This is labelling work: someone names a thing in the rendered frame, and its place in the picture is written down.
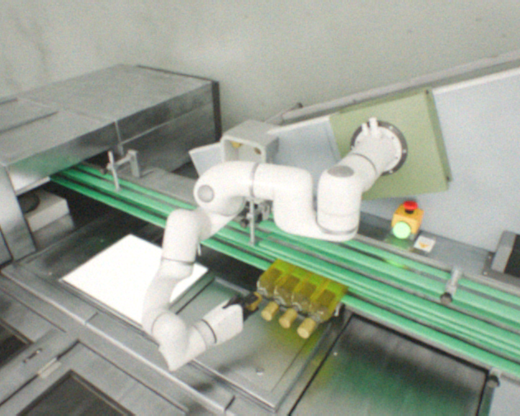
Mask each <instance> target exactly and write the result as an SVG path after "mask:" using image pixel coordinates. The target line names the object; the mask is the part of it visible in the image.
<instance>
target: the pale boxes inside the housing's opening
mask: <svg viewBox="0 0 520 416"><path fill-rule="evenodd" d="M49 180H50V179H49V177H46V178H44V179H42V180H39V181H38V182H35V183H32V184H30V185H28V186H26V187H23V188H21V189H19V191H15V194H16V196H18V195H20V194H22V193H24V192H26V191H29V189H31V188H32V187H37V186H39V185H40V184H42V183H44V182H48V181H49ZM32 193H35V194H36V195H37V196H38V197H39V198H40V205H39V206H38V207H37V208H36V209H35V210H33V211H30V213H28V214H24V213H25V211H27V210H29V209H30V208H31V207H32V206H33V205H34V204H35V203H36V199H35V198H34V197H31V196H28V195H27V196H24V197H22V198H20V199H18V203H19V205H20V207H21V211H22V214H24V215H23V217H24V219H25V222H26V225H27V228H28V229H29V230H30V231H31V232H35V231H36V230H38V229H40V228H42V227H44V226H46V225H47V224H49V223H51V222H53V221H55V220H57V219H59V218H61V217H63V216H65V215H67V214H68V213H69V208H68V206H67V203H66V200H65V199H63V198H61V197H59V196H55V195H53V194H51V193H48V192H47V191H45V190H44V189H39V191H35V192H32Z"/></svg>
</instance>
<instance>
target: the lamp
mask: <svg viewBox="0 0 520 416"><path fill-rule="evenodd" d="M393 230H394V233H395V236H396V237H398V238H401V239H404V238H406V237H408V234H409V233H410V231H411V227H410V225H409V224H408V223H407V222H404V221H399V222H397V223H396V224H395V227H394V229H393Z"/></svg>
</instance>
